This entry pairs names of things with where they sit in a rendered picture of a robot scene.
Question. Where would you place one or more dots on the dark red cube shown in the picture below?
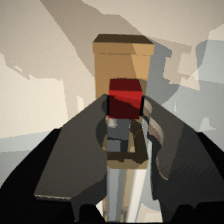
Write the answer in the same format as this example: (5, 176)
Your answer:
(124, 98)

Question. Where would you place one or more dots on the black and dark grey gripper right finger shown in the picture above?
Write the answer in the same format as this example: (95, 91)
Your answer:
(189, 167)

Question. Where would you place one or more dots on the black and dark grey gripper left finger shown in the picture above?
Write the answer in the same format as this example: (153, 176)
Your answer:
(67, 169)

